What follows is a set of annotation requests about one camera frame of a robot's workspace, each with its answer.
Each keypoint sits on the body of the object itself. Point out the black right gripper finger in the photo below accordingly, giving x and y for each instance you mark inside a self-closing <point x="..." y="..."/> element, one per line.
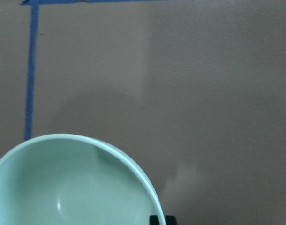
<point x="169" y="220"/>

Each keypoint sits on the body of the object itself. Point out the mint green bowl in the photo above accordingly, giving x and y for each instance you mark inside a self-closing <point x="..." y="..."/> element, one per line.
<point x="64" y="179"/>

